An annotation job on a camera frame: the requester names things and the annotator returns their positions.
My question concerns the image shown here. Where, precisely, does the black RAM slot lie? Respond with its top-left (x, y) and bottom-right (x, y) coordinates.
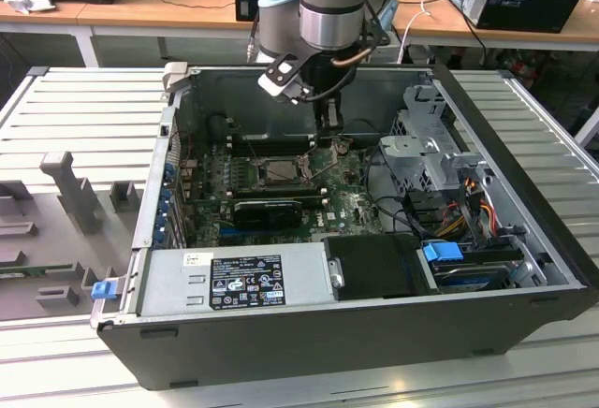
top-left (228, 187), bottom-right (324, 197)
top-left (232, 143), bottom-right (310, 156)
top-left (231, 181), bottom-right (317, 190)
top-left (232, 134), bottom-right (314, 145)

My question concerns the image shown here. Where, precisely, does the CPU socket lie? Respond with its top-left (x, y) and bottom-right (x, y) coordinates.
top-left (254, 156), bottom-right (314, 188)

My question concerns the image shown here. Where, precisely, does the pale blue teach pendant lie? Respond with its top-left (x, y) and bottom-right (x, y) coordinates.
top-left (377, 0), bottom-right (400, 28)

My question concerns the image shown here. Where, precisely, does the grey metal drive cage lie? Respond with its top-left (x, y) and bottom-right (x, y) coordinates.
top-left (377, 83), bottom-right (498, 204)

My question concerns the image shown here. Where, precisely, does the green motherboard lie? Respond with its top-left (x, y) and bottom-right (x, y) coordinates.
top-left (180, 135), bottom-right (404, 248)

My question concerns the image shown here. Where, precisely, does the grey plastic case latch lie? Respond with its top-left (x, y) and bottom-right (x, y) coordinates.
top-left (161, 61), bottom-right (190, 96)

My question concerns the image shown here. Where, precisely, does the wooden desk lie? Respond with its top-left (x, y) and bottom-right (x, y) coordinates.
top-left (392, 0), bottom-right (599, 53)
top-left (0, 0), bottom-right (261, 70)

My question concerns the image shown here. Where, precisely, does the black plastic shroud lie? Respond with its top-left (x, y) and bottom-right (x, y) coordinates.
top-left (322, 234), bottom-right (439, 300)

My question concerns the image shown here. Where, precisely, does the blue disk carrier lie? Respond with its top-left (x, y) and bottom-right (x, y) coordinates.
top-left (420, 238), bottom-right (464, 267)

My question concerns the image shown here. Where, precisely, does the hard disk drive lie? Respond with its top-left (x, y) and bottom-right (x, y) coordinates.
top-left (432, 261), bottom-right (514, 293)

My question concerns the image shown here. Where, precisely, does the grey power supply unit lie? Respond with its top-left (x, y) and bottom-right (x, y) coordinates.
top-left (139, 241), bottom-right (337, 316)

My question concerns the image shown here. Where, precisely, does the black open PC case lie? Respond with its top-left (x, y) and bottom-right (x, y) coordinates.
top-left (89, 62), bottom-right (599, 393)

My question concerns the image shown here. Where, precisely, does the grey parts rack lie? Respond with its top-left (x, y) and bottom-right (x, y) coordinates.
top-left (0, 150), bottom-right (147, 321)

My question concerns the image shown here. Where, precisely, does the blue plastic case latch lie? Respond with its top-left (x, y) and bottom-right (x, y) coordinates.
top-left (92, 280), bottom-right (116, 301)

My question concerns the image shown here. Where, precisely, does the green RAM stick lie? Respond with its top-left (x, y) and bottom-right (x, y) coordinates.
top-left (0, 265), bottom-right (75, 282)

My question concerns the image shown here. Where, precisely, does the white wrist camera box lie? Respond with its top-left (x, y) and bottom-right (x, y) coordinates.
top-left (256, 51), bottom-right (308, 103)

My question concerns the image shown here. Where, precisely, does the white cable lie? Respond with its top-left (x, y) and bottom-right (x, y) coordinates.
top-left (396, 0), bottom-right (432, 64)

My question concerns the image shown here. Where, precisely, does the black looped cable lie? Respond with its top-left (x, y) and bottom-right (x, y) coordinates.
top-left (363, 144), bottom-right (422, 237)

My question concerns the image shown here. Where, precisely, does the yellow red wire bundle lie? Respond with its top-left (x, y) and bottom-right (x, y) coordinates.
top-left (437, 192), bottom-right (498, 241)

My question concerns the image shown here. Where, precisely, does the white metal frame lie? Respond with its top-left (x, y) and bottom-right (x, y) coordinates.
top-left (572, 107), bottom-right (599, 148)

